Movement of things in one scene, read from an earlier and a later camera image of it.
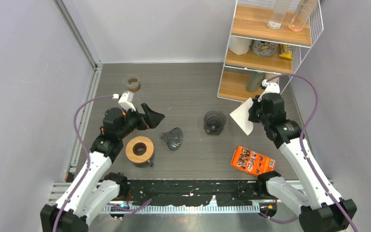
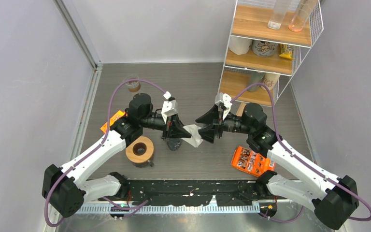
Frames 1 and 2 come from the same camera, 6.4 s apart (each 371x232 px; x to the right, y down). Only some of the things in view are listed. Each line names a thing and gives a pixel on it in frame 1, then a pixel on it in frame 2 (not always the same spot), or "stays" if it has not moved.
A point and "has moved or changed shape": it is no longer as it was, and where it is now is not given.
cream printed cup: (268, 76) stays
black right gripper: (252, 117) to (214, 117)
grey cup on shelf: (254, 79) stays
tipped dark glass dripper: (174, 138) stays
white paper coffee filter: (240, 115) has moved or changed shape
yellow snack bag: (286, 52) stays
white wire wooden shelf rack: (264, 38) stays
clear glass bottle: (278, 12) stays
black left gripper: (153, 118) to (176, 130)
